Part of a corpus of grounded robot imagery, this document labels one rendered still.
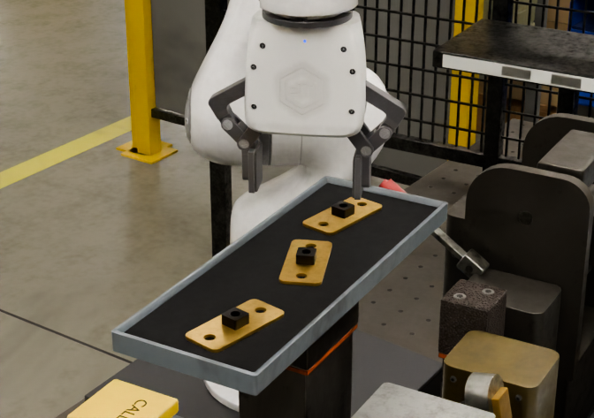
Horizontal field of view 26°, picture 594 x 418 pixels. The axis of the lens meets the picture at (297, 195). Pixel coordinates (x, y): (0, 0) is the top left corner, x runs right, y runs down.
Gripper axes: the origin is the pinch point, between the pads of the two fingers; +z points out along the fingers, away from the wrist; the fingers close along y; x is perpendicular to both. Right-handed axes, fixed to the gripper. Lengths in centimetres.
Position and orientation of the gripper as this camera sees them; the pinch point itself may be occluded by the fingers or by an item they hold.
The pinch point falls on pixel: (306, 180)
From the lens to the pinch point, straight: 112.9
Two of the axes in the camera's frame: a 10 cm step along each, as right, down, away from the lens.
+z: 0.0, 9.1, 4.1
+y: 9.9, 0.6, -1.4
